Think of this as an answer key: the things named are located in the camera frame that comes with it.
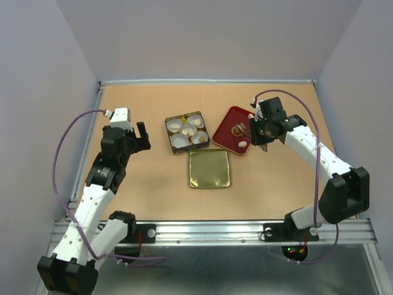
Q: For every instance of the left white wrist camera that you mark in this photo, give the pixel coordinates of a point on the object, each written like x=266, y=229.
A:
x=121, y=118

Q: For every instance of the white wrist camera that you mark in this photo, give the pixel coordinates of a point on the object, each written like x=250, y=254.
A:
x=256, y=107
x=121, y=118

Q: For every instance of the white paper cup front-right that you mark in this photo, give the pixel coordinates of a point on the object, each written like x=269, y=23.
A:
x=197, y=135

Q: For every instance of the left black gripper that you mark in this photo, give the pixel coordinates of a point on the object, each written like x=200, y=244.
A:
x=140, y=144

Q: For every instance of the gold tin lid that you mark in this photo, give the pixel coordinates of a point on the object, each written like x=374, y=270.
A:
x=209, y=169

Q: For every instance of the white paper cup front-left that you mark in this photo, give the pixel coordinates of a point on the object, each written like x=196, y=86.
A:
x=179, y=140

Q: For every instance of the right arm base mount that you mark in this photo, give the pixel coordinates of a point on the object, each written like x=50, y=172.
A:
x=276, y=232

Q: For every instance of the white round chocolate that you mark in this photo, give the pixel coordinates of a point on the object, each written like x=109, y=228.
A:
x=175, y=126

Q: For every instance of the red lacquer tray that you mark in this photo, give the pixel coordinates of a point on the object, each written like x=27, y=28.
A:
x=225, y=136

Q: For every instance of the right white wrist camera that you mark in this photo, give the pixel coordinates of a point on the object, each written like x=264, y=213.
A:
x=256, y=107

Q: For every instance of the white paper cup back-right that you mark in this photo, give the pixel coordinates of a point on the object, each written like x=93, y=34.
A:
x=194, y=117

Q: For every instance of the white swirl oval chocolate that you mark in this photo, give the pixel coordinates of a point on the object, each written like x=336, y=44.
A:
x=242, y=144

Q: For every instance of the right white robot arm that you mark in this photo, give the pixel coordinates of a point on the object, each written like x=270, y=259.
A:
x=346, y=188

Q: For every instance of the white paper cup centre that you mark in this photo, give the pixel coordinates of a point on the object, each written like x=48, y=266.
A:
x=188, y=126

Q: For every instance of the square chocolate tin box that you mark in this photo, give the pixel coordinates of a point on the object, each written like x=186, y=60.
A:
x=191, y=146

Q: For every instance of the small electronics board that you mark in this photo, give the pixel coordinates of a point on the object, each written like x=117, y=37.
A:
x=295, y=253

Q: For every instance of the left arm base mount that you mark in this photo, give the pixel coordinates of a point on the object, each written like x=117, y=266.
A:
x=144, y=233

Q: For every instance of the metal tongs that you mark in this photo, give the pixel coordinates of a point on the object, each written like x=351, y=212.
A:
x=241, y=129

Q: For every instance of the white paper cup back-left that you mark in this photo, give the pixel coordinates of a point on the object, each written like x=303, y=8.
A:
x=173, y=121

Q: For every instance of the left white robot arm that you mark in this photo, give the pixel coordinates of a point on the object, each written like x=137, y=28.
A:
x=73, y=266

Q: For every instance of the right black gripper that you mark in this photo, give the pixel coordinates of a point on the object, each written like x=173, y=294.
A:
x=256, y=138

